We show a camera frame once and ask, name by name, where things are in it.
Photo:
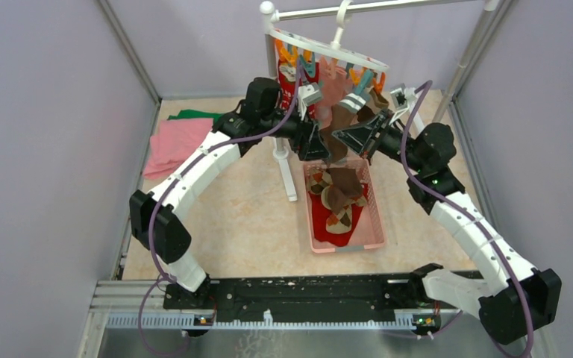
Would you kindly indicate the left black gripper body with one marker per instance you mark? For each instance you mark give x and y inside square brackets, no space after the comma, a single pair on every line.
[299,142]

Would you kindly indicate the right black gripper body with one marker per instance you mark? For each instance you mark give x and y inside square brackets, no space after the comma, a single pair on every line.
[389,141]

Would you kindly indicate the red santa sock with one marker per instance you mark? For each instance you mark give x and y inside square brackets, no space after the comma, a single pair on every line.
[319,216]
[360,220]

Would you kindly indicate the argyle beige sock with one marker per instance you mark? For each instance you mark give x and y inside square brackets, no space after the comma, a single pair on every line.
[346,218]
[317,180]

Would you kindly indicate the pink sock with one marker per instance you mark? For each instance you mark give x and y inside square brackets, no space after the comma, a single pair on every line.
[334,84]

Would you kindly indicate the red snowflake sock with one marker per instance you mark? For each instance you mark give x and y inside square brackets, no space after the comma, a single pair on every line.
[286,78]

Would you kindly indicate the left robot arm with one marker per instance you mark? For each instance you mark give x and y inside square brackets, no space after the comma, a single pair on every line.
[156,216]

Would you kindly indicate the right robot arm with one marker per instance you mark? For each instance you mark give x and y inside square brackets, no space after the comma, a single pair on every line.
[514,297]

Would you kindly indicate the white clip sock hanger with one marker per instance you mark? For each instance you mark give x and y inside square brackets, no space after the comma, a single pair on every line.
[333,50]

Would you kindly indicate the pink plastic basket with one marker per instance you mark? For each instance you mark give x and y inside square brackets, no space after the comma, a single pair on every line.
[375,236]

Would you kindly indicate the green folded cloth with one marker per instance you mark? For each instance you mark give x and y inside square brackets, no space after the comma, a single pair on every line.
[195,114]

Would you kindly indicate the pink folded cloth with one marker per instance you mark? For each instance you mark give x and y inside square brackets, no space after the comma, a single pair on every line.
[173,143]

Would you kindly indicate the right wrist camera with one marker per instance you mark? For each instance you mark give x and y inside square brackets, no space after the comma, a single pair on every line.
[403,100]

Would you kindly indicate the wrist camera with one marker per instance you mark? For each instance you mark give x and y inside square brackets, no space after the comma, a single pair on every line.
[403,100]
[308,95]

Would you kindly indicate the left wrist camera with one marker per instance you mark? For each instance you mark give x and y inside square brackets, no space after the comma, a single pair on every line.
[308,95]

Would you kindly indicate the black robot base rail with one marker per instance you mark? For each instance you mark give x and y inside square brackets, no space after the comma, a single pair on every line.
[358,301]

